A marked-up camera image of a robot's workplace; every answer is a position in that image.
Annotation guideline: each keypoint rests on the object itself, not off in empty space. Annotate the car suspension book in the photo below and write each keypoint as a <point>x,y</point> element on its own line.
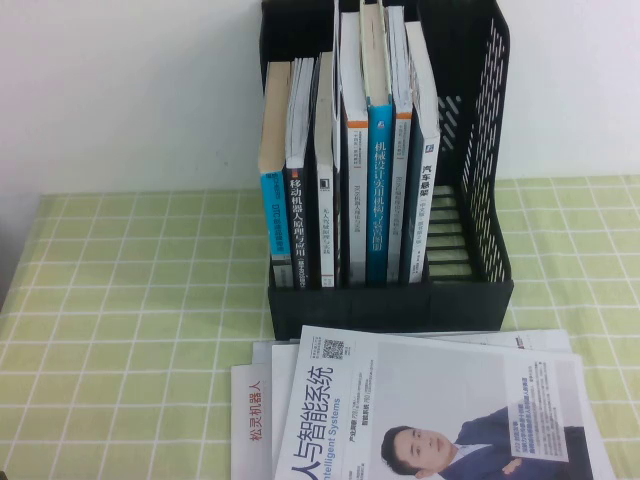
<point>425,200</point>

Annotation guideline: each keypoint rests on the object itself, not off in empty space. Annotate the thin white spine book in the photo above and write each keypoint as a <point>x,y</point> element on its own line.
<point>325,225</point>

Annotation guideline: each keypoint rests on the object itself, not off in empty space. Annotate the black spine robot book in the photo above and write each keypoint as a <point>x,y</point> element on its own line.
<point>299,220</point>

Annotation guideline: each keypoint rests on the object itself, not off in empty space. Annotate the cyan spine book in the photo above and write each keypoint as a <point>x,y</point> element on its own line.
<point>274,215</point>

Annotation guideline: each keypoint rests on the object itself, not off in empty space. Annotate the thick white orange-band book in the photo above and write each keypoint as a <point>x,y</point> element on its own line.
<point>357,200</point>

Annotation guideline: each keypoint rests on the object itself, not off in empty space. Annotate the blue spine mechanical book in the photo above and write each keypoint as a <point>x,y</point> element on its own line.
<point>380,200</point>

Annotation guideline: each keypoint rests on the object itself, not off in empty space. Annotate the slim white orange-band book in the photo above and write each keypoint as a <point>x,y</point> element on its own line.
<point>400,200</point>

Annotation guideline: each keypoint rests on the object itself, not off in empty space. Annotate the black plastic book holder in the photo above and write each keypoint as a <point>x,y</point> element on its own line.
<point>390,310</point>

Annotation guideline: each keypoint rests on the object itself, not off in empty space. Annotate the plain white magazine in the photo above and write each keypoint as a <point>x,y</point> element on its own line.
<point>281,400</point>

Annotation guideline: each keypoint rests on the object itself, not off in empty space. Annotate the tall thin white sheet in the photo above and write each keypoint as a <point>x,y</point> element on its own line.
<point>337,75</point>

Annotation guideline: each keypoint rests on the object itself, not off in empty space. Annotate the Intelligent Systems magazine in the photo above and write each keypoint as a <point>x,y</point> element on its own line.
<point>400,390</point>

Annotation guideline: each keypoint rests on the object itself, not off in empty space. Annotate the green checked tablecloth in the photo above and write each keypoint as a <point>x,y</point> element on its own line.
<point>125,300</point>

